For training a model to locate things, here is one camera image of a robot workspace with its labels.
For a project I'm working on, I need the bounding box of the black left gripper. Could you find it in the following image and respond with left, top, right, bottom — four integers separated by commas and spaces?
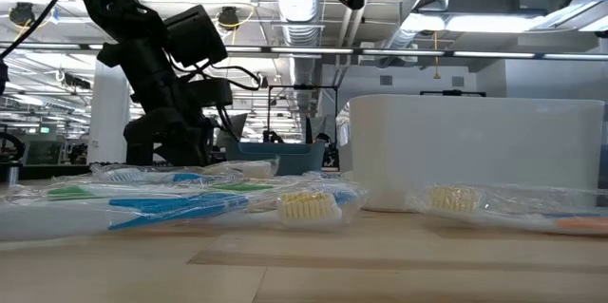
123, 67, 234, 167

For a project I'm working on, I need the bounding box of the blue toothbrush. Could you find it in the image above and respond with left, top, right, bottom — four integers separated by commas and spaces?
89, 159, 280, 185
0, 187, 367, 243

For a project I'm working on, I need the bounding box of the green toothbrush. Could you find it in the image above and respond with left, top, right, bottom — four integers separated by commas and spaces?
0, 181, 158, 202
203, 180, 305, 195

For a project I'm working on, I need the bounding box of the white pillar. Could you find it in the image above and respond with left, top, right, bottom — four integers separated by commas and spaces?
86, 60, 132, 165

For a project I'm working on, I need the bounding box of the long ceiling light bar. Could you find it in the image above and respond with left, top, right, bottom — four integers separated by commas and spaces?
0, 40, 608, 61

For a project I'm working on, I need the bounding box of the background monitor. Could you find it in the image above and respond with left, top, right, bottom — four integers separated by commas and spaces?
227, 112, 249, 142

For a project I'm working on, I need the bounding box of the teal plastic bin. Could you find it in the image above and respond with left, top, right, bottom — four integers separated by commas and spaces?
225, 137, 327, 177

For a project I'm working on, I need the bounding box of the white plastic bin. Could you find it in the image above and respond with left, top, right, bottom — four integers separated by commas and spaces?
348, 94, 606, 213

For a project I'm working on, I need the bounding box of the orange wrapped toothbrush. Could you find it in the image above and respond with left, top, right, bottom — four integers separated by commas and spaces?
411, 182, 608, 238

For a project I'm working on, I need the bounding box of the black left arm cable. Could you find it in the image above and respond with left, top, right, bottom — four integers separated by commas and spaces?
163, 48, 263, 142

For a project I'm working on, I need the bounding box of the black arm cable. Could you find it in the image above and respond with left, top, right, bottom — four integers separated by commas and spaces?
0, 0, 77, 60
163, 48, 263, 142

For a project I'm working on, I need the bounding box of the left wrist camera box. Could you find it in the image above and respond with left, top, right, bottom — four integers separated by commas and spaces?
163, 4, 229, 69

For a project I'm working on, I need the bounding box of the black ceiling cable reel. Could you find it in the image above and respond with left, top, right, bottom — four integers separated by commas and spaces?
9, 2, 37, 28
217, 6, 241, 28

